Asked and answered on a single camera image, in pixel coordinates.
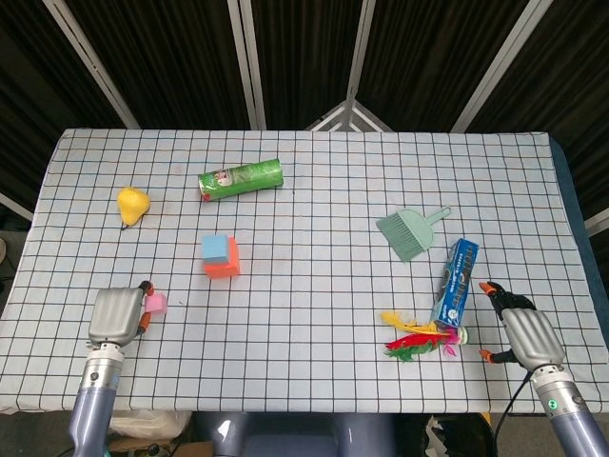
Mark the white partition base foot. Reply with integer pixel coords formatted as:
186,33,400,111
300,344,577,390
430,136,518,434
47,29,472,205
304,99,394,132

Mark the white plastic bag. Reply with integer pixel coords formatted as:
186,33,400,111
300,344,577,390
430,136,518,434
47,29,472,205
108,409,192,440

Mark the mint green mini dustpan brush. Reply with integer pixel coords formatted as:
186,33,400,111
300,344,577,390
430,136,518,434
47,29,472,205
375,205,453,264

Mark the white partition frame bar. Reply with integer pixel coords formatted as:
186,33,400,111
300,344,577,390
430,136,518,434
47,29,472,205
0,192,35,223
584,211,609,237

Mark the yellow toy pear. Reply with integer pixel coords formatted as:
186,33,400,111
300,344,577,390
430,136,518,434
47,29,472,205
117,187,152,232

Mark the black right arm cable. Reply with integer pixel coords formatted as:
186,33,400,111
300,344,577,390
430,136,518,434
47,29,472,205
493,370,534,457

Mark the brown cardboard box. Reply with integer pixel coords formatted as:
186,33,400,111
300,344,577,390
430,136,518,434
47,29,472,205
108,437,215,457

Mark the white black grid tablecloth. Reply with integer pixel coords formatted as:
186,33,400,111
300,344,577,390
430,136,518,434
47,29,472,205
0,127,609,414

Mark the orange and blue block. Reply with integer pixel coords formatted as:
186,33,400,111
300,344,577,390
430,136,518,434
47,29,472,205
204,236,242,281

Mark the black bin bag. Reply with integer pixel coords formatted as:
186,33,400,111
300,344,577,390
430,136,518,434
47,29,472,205
422,413,499,457

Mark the grey-blue robot torso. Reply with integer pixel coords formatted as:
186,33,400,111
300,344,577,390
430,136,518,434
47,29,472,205
193,411,396,457

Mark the blue cling wrap box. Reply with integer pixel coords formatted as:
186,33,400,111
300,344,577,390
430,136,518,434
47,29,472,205
429,238,480,329

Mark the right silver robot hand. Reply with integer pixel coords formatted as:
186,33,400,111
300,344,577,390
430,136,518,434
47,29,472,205
478,280,567,370

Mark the colourful feather shuttlecock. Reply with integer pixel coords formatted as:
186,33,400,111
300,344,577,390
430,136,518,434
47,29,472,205
380,309,470,364

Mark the medium blue foam cube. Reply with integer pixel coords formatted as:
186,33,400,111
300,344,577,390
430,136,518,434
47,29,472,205
201,234,230,265

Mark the white double partition frame post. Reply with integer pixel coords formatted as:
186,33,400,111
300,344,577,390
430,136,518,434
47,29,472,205
226,0,266,129

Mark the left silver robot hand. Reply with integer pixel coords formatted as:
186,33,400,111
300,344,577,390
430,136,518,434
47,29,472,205
87,280,156,351

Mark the green chip can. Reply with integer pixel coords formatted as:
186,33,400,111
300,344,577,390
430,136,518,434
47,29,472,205
197,158,285,204

